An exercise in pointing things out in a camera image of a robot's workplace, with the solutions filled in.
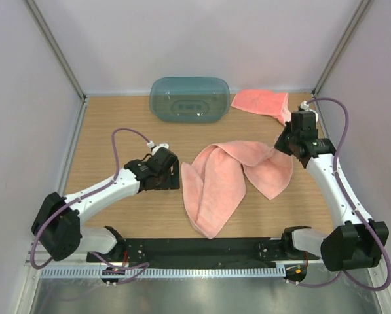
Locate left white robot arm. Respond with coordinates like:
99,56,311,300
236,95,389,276
31,145,180,262

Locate long pink towel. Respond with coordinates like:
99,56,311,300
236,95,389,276
181,141,293,239

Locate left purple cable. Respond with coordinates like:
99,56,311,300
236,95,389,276
29,128,157,300

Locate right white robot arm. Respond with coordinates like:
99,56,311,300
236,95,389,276
274,111,389,271

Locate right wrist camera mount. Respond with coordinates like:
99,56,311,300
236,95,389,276
298,101,319,123

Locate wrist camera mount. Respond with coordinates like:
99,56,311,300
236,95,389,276
298,101,319,123
147,141,170,154

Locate slotted white cable duct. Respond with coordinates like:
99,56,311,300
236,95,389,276
41,265,286,279

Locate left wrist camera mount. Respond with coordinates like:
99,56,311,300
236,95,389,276
147,141,170,154

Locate right aluminium frame post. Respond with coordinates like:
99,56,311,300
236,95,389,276
312,0,374,97

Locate aluminium frame post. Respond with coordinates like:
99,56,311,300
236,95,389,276
312,0,374,97
24,0,86,102

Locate left aluminium frame post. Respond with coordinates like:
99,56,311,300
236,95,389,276
24,0,86,102

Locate teal translucent plastic bin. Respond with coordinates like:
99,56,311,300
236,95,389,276
149,77,230,123

